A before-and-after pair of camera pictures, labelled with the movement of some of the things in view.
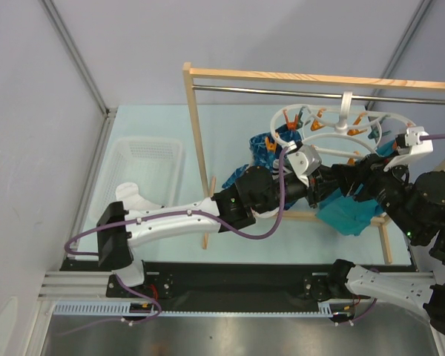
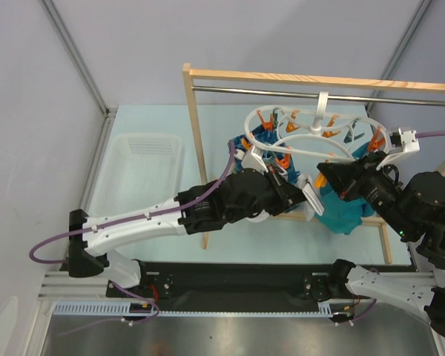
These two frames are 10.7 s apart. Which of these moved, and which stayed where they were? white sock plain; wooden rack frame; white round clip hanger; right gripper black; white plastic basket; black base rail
Moved: white round clip hanger; white sock plain
Stayed: white plastic basket; right gripper black; wooden rack frame; black base rail
